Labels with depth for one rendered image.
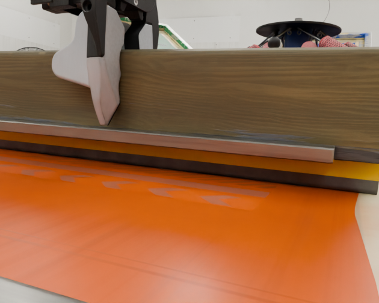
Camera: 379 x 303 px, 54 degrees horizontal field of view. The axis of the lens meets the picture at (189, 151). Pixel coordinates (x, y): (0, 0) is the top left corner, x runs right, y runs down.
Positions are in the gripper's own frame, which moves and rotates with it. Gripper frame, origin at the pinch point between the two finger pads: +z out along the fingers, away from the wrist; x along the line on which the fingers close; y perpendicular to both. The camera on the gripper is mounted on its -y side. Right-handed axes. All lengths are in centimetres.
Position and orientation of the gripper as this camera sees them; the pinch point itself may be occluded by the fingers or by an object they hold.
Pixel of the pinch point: (126, 109)
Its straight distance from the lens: 33.2
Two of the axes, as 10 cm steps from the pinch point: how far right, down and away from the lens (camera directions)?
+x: -3.8, 0.9, -9.2
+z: -0.2, 9.9, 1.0
